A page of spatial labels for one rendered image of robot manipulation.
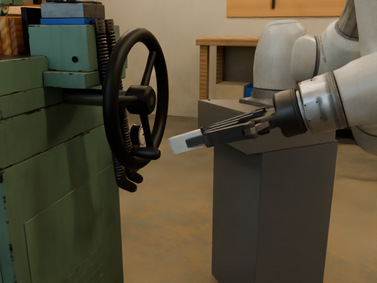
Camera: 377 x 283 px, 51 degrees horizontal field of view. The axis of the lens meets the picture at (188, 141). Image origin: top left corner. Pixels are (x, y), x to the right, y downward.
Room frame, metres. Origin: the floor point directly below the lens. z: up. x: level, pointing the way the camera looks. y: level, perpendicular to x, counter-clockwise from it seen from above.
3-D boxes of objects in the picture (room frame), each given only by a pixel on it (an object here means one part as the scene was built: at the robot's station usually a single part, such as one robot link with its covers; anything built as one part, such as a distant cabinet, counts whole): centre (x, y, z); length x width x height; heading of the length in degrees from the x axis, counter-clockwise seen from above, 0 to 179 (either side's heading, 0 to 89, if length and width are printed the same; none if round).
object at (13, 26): (0.91, 0.33, 0.94); 0.16 x 0.01 x 0.07; 163
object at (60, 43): (0.87, 0.24, 0.91); 0.15 x 0.14 x 0.09; 163
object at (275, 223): (1.32, -0.29, 0.30); 0.30 x 0.30 x 0.60; 25
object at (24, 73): (0.90, 0.32, 0.87); 0.61 x 0.30 x 0.06; 163
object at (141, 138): (1.10, 0.15, 0.65); 0.06 x 0.04 x 0.08; 163
